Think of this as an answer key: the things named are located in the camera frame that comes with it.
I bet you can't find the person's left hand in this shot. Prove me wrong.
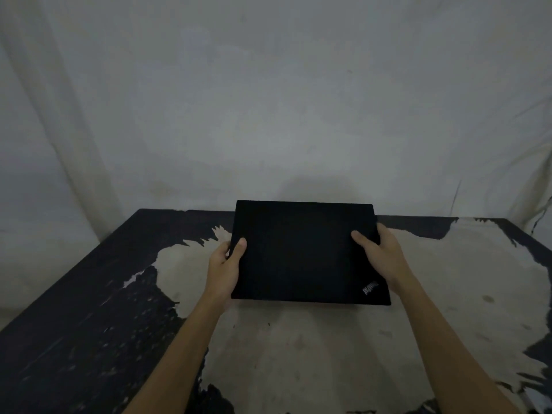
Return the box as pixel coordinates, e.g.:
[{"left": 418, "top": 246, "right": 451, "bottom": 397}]
[{"left": 203, "top": 238, "right": 248, "bottom": 307}]

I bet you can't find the white cloth backdrop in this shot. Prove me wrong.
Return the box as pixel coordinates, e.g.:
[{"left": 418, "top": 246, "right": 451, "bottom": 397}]
[{"left": 0, "top": 0, "right": 552, "bottom": 330}]

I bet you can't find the person's right forearm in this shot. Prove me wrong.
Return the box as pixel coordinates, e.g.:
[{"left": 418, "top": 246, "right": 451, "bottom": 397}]
[{"left": 394, "top": 278, "right": 520, "bottom": 414}]

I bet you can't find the person's left forearm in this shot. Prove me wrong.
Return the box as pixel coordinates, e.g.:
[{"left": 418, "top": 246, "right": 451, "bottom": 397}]
[{"left": 123, "top": 293, "right": 233, "bottom": 414}]

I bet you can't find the person's right hand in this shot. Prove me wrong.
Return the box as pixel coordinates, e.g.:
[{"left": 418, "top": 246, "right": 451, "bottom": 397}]
[{"left": 351, "top": 223, "right": 415, "bottom": 296}]

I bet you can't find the black laptop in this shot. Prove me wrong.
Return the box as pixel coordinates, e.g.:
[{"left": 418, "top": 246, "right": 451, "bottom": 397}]
[{"left": 230, "top": 200, "right": 392, "bottom": 306}]

